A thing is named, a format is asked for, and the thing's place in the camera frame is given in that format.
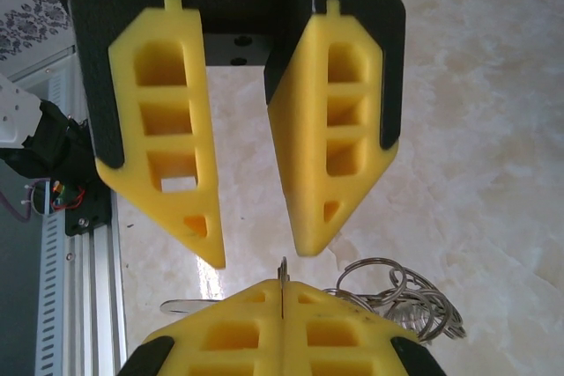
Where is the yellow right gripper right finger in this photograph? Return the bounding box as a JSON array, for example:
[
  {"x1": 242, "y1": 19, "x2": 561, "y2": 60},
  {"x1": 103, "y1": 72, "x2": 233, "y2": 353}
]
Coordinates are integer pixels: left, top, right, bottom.
[{"x1": 283, "y1": 281, "x2": 446, "y2": 376}]

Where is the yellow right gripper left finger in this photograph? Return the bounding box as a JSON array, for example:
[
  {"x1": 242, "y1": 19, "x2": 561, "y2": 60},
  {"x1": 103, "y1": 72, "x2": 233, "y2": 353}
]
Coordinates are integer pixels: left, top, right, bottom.
[{"x1": 118, "y1": 278, "x2": 284, "y2": 376}]

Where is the grey sheet metal panel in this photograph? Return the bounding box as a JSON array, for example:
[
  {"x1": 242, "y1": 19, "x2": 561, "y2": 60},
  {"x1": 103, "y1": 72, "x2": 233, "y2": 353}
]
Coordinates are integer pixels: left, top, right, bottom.
[{"x1": 0, "y1": 159, "x2": 45, "y2": 376}]

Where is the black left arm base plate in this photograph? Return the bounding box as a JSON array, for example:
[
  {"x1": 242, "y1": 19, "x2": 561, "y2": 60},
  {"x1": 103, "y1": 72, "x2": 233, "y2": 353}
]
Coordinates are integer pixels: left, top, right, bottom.
[{"x1": 64, "y1": 173, "x2": 115, "y2": 237}]

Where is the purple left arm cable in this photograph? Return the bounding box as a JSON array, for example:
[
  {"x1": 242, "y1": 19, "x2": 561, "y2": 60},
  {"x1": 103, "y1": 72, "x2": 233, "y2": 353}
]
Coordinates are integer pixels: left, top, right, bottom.
[{"x1": 0, "y1": 181, "x2": 34, "y2": 224}]

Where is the aluminium mounting rail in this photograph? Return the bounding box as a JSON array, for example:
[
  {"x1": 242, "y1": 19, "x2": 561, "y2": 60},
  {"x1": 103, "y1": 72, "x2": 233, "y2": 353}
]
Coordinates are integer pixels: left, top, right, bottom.
[{"x1": 17, "y1": 43, "x2": 131, "y2": 376}]

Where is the grey slotted cable duct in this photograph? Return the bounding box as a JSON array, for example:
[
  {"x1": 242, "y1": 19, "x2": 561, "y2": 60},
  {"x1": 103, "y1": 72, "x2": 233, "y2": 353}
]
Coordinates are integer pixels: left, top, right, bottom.
[{"x1": 33, "y1": 74, "x2": 74, "y2": 376}]

